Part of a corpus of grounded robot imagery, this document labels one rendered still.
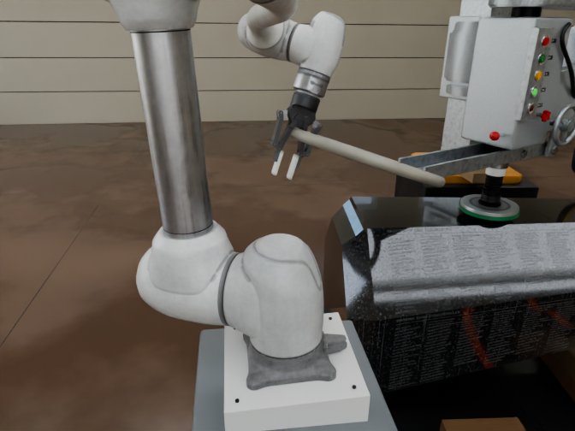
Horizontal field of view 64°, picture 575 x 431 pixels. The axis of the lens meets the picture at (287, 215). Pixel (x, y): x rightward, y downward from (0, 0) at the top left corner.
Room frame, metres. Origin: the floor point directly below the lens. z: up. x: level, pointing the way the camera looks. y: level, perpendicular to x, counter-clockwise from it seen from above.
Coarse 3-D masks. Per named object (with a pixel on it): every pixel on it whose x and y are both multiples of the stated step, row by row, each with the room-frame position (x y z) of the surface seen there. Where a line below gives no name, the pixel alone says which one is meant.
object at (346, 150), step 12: (300, 132) 1.22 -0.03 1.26; (312, 144) 1.17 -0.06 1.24; (324, 144) 1.14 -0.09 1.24; (336, 144) 1.13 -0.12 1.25; (348, 156) 1.11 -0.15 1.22; (360, 156) 1.10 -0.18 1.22; (372, 156) 1.10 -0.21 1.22; (384, 168) 1.10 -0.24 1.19; (396, 168) 1.09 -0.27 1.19; (408, 168) 1.11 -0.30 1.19; (420, 180) 1.12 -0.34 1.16; (432, 180) 1.14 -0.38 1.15; (444, 180) 1.21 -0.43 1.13
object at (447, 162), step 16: (480, 144) 1.70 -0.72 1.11; (544, 144) 1.72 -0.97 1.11; (400, 160) 1.48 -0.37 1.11; (416, 160) 1.52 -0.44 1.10; (432, 160) 1.56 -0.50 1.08; (448, 160) 1.61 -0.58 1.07; (464, 160) 1.48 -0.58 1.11; (480, 160) 1.53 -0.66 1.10; (496, 160) 1.58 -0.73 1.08; (512, 160) 1.62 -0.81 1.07
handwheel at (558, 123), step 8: (568, 104) 1.60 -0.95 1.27; (560, 112) 1.58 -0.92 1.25; (552, 120) 1.65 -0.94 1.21; (560, 120) 1.57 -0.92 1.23; (568, 120) 1.60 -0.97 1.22; (560, 128) 1.61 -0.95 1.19; (568, 128) 1.59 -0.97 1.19; (552, 136) 1.58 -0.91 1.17; (568, 136) 1.63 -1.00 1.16; (560, 144) 1.59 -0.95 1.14
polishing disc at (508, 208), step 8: (464, 200) 1.71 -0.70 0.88; (472, 200) 1.71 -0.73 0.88; (504, 200) 1.71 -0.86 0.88; (472, 208) 1.63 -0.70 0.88; (480, 208) 1.63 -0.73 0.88; (488, 208) 1.63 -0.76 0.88; (496, 208) 1.63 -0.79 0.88; (504, 208) 1.63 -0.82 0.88; (512, 208) 1.63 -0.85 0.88; (496, 216) 1.57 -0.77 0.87; (504, 216) 1.57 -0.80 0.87
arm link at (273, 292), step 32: (256, 256) 0.77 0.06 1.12; (288, 256) 0.76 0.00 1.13; (224, 288) 0.77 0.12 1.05; (256, 288) 0.74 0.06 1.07; (288, 288) 0.73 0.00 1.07; (320, 288) 0.78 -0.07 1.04; (256, 320) 0.74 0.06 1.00; (288, 320) 0.73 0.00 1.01; (320, 320) 0.77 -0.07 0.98; (288, 352) 0.73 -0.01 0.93
